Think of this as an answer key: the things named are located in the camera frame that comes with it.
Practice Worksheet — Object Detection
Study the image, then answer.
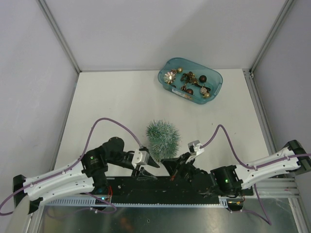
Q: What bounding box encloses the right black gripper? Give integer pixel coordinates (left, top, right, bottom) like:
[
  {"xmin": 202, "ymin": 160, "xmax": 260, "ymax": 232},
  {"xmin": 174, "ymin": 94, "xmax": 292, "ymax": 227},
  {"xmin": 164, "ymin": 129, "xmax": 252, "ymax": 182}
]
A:
[{"xmin": 161, "ymin": 152, "xmax": 199, "ymax": 184}]

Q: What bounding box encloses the small frosted christmas tree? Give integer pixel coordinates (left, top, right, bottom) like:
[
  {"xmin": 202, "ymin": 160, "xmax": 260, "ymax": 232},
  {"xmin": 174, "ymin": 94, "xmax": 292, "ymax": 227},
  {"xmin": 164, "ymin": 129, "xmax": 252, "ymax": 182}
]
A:
[{"xmin": 146, "ymin": 120, "xmax": 181, "ymax": 162}]

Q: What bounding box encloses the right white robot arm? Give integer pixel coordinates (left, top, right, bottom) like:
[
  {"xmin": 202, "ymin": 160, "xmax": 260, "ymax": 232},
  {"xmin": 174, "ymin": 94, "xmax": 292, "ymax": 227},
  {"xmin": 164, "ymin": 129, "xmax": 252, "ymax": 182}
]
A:
[{"xmin": 161, "ymin": 140, "xmax": 311, "ymax": 197}]

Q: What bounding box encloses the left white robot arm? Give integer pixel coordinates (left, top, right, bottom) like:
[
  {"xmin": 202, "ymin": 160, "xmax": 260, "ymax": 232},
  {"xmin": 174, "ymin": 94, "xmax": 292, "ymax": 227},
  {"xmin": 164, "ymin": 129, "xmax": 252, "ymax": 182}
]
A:
[{"xmin": 13, "ymin": 137, "xmax": 159, "ymax": 213}]

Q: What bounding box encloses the brown bauble near label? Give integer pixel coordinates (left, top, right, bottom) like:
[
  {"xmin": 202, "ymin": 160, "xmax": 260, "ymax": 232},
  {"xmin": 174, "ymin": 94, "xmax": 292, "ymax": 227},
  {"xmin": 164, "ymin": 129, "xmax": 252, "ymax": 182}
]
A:
[{"xmin": 186, "ymin": 88, "xmax": 193, "ymax": 95}]

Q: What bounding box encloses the gold glitter bauble right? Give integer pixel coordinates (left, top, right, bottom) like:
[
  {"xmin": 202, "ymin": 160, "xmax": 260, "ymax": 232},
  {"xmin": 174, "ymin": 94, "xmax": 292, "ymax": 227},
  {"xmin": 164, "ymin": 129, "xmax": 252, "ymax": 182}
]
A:
[{"xmin": 203, "ymin": 93, "xmax": 210, "ymax": 99}]

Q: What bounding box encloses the teal plastic bin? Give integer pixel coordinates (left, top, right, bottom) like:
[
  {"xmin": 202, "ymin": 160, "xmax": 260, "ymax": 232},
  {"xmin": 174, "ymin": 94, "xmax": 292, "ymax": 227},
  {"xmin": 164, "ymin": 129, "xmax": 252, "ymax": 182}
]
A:
[{"xmin": 157, "ymin": 57, "xmax": 223, "ymax": 104}]

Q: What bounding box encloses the dark brown bauble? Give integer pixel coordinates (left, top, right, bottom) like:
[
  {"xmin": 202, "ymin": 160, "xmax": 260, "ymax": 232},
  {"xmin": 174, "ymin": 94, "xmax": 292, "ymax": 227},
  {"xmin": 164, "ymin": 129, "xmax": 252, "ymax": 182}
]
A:
[{"xmin": 199, "ymin": 75, "xmax": 207, "ymax": 83}]

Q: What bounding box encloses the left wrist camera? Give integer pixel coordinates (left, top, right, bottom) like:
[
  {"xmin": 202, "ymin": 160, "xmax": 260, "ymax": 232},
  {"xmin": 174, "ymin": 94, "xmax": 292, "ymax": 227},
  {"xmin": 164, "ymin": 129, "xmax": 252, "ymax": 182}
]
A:
[{"xmin": 131, "ymin": 147, "xmax": 150, "ymax": 168}]

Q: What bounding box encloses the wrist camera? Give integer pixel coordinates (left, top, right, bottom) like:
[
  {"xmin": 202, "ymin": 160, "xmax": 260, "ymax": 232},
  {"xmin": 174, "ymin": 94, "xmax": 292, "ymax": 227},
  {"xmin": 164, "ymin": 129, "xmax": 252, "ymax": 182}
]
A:
[
  {"xmin": 131, "ymin": 147, "xmax": 150, "ymax": 168},
  {"xmin": 186, "ymin": 140, "xmax": 205, "ymax": 163}
]

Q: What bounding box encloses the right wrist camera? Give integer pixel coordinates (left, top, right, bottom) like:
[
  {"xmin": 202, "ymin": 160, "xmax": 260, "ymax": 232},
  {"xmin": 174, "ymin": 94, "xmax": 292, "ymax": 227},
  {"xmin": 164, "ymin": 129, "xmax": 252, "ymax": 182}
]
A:
[{"xmin": 186, "ymin": 140, "xmax": 205, "ymax": 163}]

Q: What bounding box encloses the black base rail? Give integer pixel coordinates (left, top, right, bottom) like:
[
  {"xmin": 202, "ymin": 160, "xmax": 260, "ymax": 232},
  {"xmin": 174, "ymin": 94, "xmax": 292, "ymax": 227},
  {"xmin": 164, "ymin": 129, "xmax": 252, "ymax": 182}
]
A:
[{"xmin": 93, "ymin": 176, "xmax": 254, "ymax": 203}]

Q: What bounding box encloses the grey cable duct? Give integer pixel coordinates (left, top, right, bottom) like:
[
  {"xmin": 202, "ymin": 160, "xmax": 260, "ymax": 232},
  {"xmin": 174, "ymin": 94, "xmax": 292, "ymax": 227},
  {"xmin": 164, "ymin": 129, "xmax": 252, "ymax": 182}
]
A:
[{"xmin": 46, "ymin": 196, "xmax": 242, "ymax": 209}]

